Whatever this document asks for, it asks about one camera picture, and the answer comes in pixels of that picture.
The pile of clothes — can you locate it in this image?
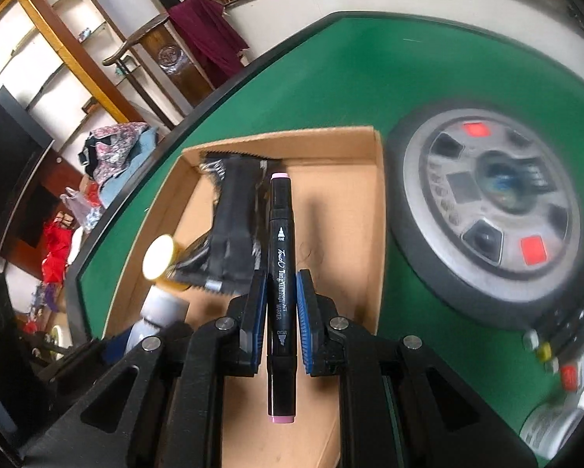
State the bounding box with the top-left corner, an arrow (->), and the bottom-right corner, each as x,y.
77,122 -> 161,210

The white plastic bottle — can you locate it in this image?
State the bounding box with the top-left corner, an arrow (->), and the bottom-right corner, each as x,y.
126,287 -> 188,352

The red plastic bag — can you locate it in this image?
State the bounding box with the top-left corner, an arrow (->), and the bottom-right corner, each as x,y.
41,209 -> 85,286

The cardboard box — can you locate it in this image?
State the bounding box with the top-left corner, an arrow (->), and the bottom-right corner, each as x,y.
101,126 -> 387,468

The black marker with pink ends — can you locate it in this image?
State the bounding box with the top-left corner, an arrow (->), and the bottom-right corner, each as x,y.
265,172 -> 297,425

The black marker with white cap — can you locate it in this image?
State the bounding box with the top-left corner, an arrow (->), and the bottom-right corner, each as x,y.
522,285 -> 584,349

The black marker with yellow cap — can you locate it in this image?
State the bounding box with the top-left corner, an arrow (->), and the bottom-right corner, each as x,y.
536,302 -> 584,362

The white labelled bottle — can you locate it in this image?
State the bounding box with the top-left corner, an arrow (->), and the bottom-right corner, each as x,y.
518,397 -> 584,459

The round grey control panel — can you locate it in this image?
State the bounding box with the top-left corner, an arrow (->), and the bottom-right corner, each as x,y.
385,102 -> 584,332

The black television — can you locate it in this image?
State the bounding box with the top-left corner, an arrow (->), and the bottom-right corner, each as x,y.
0,85 -> 56,271

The maroon cloth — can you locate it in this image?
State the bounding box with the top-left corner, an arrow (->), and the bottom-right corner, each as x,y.
167,0 -> 251,89

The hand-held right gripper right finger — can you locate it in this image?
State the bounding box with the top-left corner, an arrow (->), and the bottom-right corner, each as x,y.
296,269 -> 539,468

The dark wooden chair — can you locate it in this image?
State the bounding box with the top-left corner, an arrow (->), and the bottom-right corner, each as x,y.
101,12 -> 215,128

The black marker with grey cap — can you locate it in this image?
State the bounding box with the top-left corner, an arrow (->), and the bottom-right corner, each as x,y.
544,322 -> 584,376

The clear plastic bag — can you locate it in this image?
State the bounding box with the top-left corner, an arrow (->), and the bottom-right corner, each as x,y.
60,186 -> 102,232

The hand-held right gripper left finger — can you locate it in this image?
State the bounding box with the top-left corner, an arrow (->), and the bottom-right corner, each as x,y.
21,270 -> 269,468

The yellow bottle with white lid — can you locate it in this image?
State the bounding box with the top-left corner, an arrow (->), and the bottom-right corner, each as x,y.
143,235 -> 190,293

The wooden shelf unit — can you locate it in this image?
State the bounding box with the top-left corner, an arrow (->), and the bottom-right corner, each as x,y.
0,0 -> 185,128

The black foil packet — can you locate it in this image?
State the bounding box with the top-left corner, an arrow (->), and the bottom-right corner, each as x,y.
175,149 -> 283,296

